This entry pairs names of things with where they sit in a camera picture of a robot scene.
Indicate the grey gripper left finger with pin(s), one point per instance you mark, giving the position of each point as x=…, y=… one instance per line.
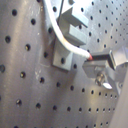
x=104, y=76

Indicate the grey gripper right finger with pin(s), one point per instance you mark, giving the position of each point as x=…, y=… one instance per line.
x=119, y=56

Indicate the black cable connector plug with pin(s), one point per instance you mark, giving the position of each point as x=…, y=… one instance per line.
x=107, y=55

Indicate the grey cable clip fixture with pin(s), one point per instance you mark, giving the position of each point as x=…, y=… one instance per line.
x=69, y=20

